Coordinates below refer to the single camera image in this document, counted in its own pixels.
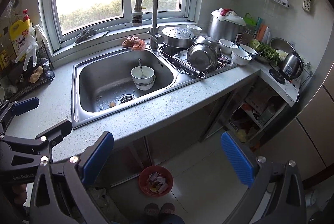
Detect yellow detergent bottle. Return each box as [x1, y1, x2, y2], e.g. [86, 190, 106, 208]
[9, 9, 32, 57]

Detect pink slipper right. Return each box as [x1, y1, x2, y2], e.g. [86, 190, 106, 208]
[159, 203, 176, 217]

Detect steel pan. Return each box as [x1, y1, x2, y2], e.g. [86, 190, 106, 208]
[187, 43, 217, 72]

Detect eggshell in sink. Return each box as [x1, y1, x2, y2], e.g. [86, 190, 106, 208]
[109, 102, 116, 108]

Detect ginger root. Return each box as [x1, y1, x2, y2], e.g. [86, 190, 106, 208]
[29, 66, 44, 84]

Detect orange dish rag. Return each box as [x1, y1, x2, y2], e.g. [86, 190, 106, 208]
[122, 36, 145, 51]

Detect red trash bin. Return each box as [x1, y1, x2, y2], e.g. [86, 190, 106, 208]
[138, 165, 174, 198]

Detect stainless steel sink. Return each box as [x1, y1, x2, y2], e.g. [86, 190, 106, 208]
[71, 45, 237, 128]

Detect electric steel kettle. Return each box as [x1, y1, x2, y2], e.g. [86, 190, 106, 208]
[279, 51, 304, 81]

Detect white rubber glove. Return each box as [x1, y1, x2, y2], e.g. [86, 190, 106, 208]
[15, 27, 38, 71]

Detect pink slipper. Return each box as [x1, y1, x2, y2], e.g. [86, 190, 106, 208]
[159, 203, 176, 217]
[144, 203, 160, 217]

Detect metal spoon in bowl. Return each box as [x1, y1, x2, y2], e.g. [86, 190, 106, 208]
[138, 58, 146, 79]

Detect green leafy vegetables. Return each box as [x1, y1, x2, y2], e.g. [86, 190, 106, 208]
[255, 43, 280, 66]

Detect person's left hand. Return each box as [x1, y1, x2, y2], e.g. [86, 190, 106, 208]
[13, 184, 27, 205]

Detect white ceramic bowl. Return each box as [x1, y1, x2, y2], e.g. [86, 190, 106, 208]
[130, 66, 156, 91]

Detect kitchen faucet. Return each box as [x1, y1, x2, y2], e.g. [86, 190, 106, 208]
[131, 0, 165, 51]

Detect dark scrubber on windowsill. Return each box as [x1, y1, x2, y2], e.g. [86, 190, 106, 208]
[74, 27, 96, 44]

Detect white bowl on counter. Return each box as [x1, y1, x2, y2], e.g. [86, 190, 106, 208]
[219, 39, 238, 54]
[231, 48, 252, 66]

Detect pink slipper left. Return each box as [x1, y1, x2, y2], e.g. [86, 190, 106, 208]
[144, 203, 160, 217]

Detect person's legs in jeans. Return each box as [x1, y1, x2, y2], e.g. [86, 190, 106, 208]
[136, 214, 185, 224]

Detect black wire rack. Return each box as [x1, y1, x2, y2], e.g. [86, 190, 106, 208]
[0, 38, 56, 102]

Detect perforated steel strainer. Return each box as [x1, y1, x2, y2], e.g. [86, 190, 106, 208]
[162, 26, 194, 49]

